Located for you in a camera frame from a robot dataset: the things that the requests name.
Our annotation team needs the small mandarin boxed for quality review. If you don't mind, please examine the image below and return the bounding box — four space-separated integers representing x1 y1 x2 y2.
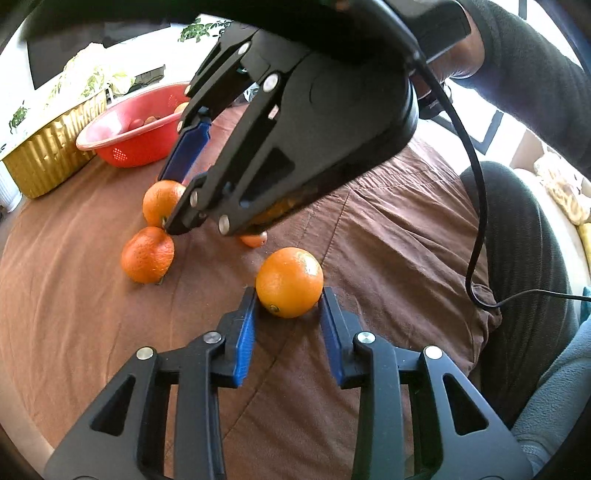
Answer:
120 226 176 284
142 180 188 229

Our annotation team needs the yellow patterned cushion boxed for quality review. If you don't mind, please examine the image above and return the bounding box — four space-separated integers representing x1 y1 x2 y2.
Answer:
533 152 591 227

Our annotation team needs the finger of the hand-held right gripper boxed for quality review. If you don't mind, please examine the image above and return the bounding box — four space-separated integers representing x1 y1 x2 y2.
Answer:
165 74 324 237
158 28 305 183

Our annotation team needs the person's right hand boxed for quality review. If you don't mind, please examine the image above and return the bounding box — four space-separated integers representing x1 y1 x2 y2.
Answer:
427 14 485 80

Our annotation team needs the beige sofa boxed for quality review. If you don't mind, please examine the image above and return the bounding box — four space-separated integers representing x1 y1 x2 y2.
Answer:
510 129 591 287

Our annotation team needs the person's leg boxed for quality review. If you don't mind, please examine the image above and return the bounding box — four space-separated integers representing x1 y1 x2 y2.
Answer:
459 161 580 428

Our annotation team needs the napa cabbage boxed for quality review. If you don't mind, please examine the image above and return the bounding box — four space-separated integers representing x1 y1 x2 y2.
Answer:
44 42 137 104

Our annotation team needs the bushy plant in white pot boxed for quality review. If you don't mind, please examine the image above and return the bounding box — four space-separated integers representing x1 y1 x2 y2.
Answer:
178 18 232 44

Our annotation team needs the gold foil tray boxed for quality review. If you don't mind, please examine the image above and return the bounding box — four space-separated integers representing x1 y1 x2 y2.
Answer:
0 88 109 199

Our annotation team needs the plant in white ribbed pot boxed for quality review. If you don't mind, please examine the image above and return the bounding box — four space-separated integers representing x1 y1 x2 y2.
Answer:
0 105 31 213

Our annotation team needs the brown tablecloth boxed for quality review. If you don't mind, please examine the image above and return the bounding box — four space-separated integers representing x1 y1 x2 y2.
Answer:
0 97 504 480

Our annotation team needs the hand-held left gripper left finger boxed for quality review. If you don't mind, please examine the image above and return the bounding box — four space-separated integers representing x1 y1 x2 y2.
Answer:
44 286 258 480

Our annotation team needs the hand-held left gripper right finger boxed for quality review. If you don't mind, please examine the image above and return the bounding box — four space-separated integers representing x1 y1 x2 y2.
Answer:
320 286 536 480

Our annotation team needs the person's right forearm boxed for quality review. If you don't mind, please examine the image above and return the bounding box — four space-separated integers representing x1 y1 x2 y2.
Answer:
450 0 591 181

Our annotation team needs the black cable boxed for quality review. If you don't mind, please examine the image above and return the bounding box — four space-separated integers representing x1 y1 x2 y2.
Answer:
406 46 591 309

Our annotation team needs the red plastic basin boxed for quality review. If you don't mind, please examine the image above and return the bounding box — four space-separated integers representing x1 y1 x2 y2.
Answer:
75 82 192 168

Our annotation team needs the smooth navel orange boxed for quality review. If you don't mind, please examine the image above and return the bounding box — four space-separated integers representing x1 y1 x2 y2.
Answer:
255 247 325 319

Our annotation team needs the wall television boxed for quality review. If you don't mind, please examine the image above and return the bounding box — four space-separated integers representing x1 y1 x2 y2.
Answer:
27 37 112 90

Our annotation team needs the grey fleece clothing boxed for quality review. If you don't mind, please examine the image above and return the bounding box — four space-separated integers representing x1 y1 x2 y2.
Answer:
510 318 591 476

